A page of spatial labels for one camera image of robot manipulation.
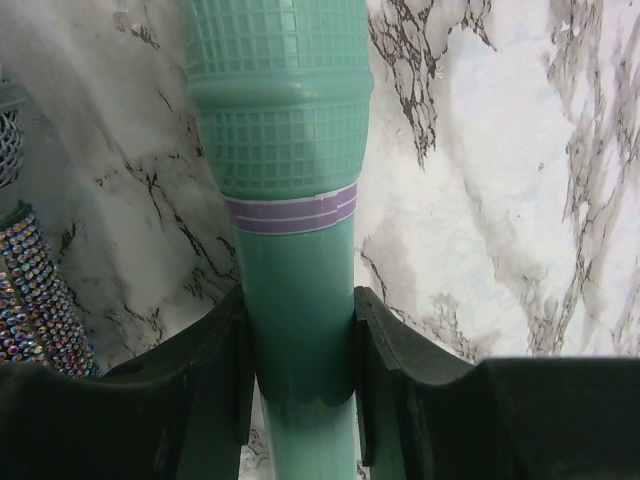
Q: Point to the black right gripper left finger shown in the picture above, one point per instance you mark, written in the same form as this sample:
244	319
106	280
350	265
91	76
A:
179	411

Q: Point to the rhinestone mesh-head microphone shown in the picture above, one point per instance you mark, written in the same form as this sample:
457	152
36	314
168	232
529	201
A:
39	322

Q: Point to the mint green microphone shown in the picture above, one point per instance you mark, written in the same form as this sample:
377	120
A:
282	92

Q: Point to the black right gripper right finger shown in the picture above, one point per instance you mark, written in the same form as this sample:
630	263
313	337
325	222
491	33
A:
424	413

